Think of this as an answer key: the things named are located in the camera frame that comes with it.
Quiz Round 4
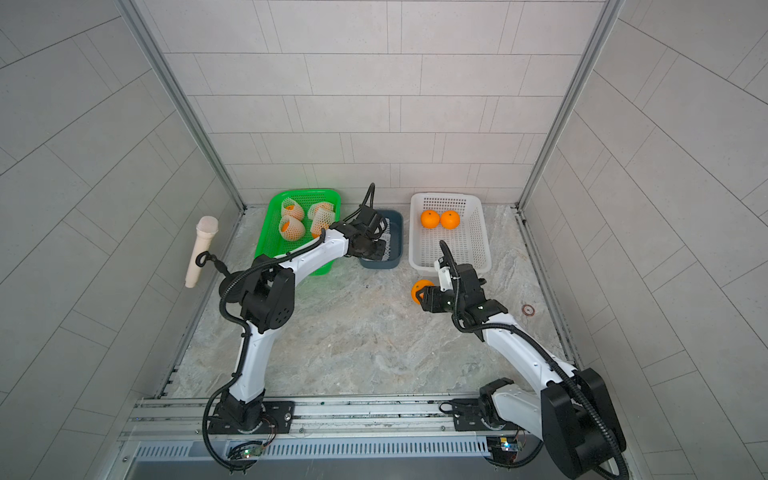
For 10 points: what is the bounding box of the netted orange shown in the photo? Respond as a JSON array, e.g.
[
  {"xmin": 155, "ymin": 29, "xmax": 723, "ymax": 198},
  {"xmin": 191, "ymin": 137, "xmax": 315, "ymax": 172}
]
[
  {"xmin": 411, "ymin": 279, "xmax": 434, "ymax": 304},
  {"xmin": 279, "ymin": 216, "xmax": 306, "ymax": 242},
  {"xmin": 281, "ymin": 197, "xmax": 305, "ymax": 221},
  {"xmin": 440, "ymin": 210, "xmax": 461, "ymax": 230},
  {"xmin": 308, "ymin": 202, "xmax": 335, "ymax": 238}
]

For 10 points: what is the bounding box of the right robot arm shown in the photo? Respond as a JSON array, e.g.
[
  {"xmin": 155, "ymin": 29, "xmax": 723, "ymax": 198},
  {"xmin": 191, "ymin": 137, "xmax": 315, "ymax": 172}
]
[{"xmin": 412, "ymin": 241, "xmax": 630, "ymax": 479}]

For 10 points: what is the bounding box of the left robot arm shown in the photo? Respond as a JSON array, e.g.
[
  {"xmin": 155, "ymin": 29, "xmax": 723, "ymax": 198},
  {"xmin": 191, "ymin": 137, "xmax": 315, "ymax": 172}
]
[{"xmin": 191, "ymin": 184, "xmax": 386, "ymax": 433}]

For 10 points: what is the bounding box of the dark blue plastic tub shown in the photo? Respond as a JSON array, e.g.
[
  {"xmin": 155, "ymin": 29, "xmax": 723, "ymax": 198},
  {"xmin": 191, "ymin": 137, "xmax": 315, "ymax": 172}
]
[{"xmin": 359, "ymin": 209, "xmax": 403, "ymax": 270}]

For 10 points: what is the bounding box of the white plastic basket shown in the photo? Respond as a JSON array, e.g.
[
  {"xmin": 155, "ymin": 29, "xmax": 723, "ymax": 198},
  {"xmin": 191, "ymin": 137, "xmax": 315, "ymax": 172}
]
[{"xmin": 408, "ymin": 192, "xmax": 492, "ymax": 277}]

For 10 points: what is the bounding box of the green plastic basket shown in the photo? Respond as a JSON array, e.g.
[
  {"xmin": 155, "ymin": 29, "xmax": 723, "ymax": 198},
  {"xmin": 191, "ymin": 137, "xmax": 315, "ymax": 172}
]
[{"xmin": 254, "ymin": 189, "xmax": 342, "ymax": 257}]

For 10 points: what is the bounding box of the right green circuit board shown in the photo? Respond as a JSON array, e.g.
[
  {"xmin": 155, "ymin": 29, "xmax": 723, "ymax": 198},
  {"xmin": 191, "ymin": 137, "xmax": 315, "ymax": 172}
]
[{"xmin": 486, "ymin": 437, "xmax": 521, "ymax": 465}]

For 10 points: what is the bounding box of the green circuit board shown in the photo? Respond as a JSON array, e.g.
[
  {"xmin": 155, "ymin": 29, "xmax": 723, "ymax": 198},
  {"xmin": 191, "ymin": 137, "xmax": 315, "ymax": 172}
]
[
  {"xmin": 486, "ymin": 437, "xmax": 521, "ymax": 465},
  {"xmin": 227, "ymin": 441, "xmax": 267, "ymax": 461}
]

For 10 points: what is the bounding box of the left green circuit board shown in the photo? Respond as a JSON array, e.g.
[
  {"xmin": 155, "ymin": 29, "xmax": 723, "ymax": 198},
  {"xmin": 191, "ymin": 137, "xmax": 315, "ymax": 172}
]
[{"xmin": 227, "ymin": 441, "xmax": 267, "ymax": 461}]

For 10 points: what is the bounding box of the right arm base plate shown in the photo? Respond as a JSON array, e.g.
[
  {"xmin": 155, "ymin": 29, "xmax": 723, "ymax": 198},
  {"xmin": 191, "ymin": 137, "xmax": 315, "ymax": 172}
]
[{"xmin": 442, "ymin": 398, "xmax": 503, "ymax": 432}]

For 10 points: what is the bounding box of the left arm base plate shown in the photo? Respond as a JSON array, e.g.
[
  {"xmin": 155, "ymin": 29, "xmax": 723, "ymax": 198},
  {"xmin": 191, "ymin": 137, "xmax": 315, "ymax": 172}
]
[{"xmin": 208, "ymin": 401, "xmax": 296, "ymax": 435}]

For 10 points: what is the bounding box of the aluminium rail frame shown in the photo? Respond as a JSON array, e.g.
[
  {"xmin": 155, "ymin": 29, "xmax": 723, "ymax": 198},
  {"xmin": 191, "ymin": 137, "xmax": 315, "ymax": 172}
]
[{"xmin": 101, "ymin": 392, "xmax": 625, "ymax": 480}]

